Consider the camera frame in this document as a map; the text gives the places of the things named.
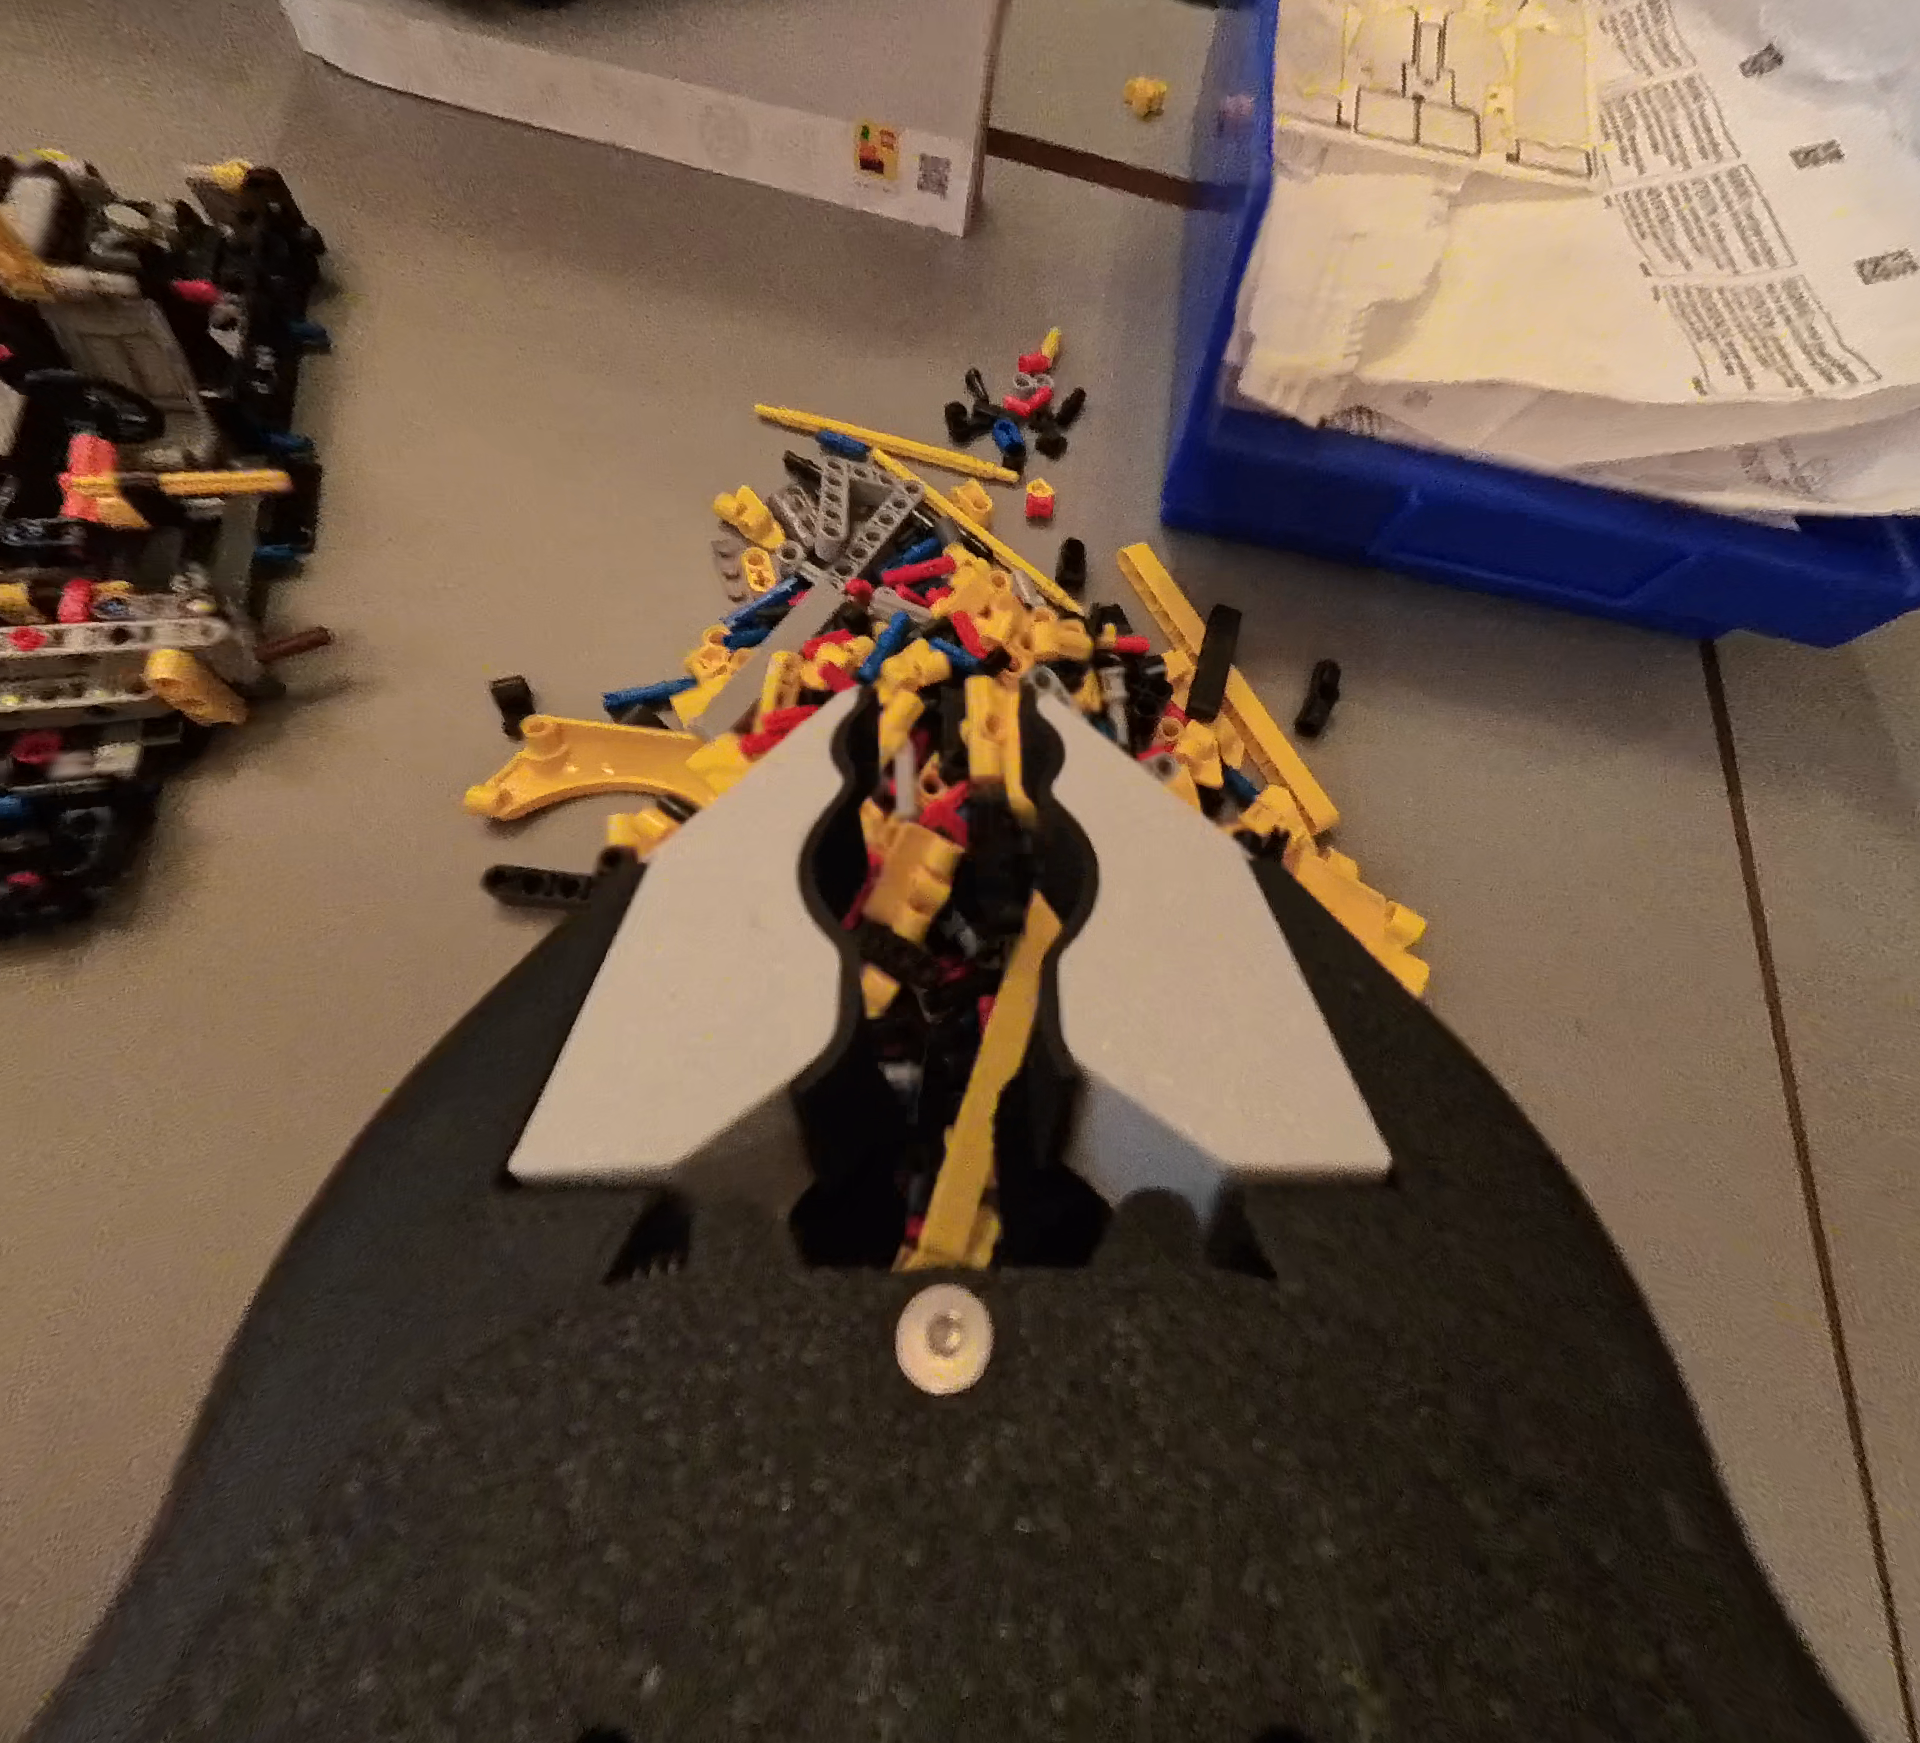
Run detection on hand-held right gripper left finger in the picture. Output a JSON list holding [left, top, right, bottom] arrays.
[[511, 688, 876, 1197]]

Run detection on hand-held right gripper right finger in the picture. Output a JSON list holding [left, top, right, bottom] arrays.
[[1020, 691, 1393, 1238]]

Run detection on pile of building bricks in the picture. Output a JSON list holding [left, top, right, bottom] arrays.
[[462, 322, 1429, 1271]]

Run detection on blue plastic bin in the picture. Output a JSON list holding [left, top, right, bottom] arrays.
[[1159, 0, 1920, 652]]

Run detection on partly built toy car chassis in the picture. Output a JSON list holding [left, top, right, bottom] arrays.
[[0, 145, 336, 941]]

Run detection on white printed paper sheets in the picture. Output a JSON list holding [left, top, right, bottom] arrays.
[[1221, 0, 1920, 521]]

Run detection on white Technic instruction booklet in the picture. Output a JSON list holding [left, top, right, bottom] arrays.
[[210, 0, 1025, 237]]

